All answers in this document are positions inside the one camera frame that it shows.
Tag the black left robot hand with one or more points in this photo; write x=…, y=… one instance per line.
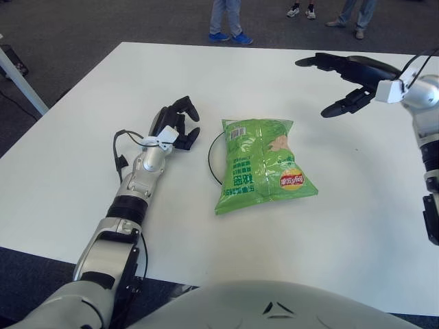
x=171, y=114

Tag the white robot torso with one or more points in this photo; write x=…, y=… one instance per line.
x=257, y=305

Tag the white neighbouring table leg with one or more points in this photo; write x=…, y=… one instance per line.
x=24, y=84

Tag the person with blue shoes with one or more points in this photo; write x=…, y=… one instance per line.
x=219, y=17

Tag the black box on floor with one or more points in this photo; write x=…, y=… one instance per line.
x=17, y=61

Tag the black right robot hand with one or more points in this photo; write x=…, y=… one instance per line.
x=363, y=70

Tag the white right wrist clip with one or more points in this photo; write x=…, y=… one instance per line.
x=387, y=90

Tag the person with white sneakers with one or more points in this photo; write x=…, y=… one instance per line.
x=293, y=12

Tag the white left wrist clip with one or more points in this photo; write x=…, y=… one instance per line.
x=168, y=135

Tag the white plate black rim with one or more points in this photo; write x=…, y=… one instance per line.
x=216, y=157

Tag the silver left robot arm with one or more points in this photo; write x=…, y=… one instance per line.
x=144, y=164

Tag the green chips snack bag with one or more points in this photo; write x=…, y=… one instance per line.
x=254, y=164

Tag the person with tan shoes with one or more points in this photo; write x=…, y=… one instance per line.
x=365, y=13

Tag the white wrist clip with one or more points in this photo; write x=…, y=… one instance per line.
x=387, y=90
x=168, y=135

